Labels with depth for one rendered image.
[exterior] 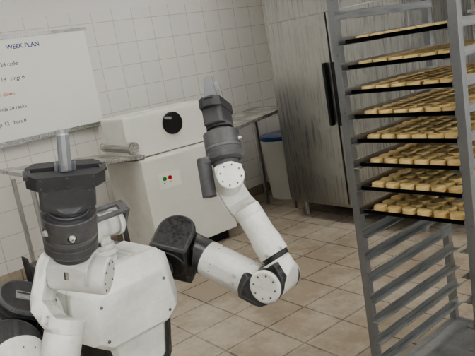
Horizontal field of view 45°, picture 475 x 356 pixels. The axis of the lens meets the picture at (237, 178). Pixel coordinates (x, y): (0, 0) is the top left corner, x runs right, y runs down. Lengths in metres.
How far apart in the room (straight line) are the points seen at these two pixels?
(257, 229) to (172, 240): 0.22
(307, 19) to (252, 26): 1.69
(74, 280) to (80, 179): 0.18
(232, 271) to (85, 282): 0.47
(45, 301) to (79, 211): 0.18
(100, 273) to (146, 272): 0.32
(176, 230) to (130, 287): 0.22
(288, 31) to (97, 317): 3.89
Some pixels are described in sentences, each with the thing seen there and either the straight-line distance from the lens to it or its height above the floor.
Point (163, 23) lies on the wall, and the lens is 5.66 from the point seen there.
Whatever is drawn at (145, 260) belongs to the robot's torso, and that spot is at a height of 1.10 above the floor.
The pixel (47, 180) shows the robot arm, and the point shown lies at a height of 1.38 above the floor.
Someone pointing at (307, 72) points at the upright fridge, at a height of 1.29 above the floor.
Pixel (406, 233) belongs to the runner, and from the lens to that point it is 2.47.
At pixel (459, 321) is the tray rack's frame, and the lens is 2.92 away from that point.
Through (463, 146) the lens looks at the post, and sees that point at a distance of 1.90.
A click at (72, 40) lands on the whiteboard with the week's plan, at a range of 5.19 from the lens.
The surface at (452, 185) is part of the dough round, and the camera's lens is 2.09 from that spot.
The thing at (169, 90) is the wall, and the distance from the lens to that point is 5.60.
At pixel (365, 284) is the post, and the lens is 2.31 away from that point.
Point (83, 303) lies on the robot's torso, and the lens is 1.24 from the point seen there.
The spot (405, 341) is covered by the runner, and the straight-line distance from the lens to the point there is 2.59.
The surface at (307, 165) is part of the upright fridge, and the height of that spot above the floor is 0.50.
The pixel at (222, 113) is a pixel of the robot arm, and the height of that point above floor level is 1.39.
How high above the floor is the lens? 1.51
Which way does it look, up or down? 12 degrees down
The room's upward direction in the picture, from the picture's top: 10 degrees counter-clockwise
